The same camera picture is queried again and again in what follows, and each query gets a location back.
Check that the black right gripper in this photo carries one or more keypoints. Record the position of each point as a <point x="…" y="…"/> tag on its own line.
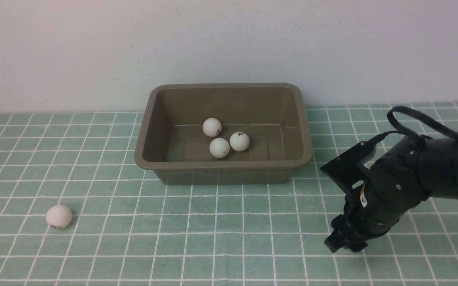
<point x="389" y="191"/>

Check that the white ball with logo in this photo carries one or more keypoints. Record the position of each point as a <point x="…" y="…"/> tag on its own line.
<point x="239" y="141"/>

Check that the plain white ball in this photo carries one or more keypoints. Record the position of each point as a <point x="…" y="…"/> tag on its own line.
<point x="219" y="148"/>

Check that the white ball bin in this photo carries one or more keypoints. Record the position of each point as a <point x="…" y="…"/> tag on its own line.
<point x="212" y="127"/>

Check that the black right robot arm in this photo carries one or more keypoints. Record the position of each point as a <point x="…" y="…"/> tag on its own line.
<point x="435" y="160"/>

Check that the olive plastic storage bin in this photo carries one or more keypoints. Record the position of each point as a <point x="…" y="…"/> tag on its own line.
<point x="171" y="142"/>

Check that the green checkered tablecloth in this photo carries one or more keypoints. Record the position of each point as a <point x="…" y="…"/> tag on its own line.
<point x="129" y="229"/>

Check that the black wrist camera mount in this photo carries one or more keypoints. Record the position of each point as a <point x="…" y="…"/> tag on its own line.
<point x="348" y="170"/>

